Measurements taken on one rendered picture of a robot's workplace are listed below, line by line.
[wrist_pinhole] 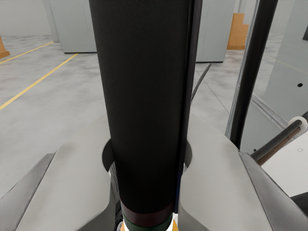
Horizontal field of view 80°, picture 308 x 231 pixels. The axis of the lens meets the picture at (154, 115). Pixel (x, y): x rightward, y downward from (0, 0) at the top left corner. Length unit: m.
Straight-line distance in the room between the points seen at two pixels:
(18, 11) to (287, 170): 14.09
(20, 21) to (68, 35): 6.84
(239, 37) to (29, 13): 11.21
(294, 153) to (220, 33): 5.52
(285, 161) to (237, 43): 7.96
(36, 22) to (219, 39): 10.75
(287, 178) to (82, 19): 7.26
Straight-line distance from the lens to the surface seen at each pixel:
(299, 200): 0.30
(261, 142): 1.37
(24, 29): 14.22
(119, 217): 0.38
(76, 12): 7.46
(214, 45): 5.95
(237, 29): 8.26
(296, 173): 0.52
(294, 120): 0.38
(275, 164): 0.54
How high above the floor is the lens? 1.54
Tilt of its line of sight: 31 degrees down
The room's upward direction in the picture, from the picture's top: straight up
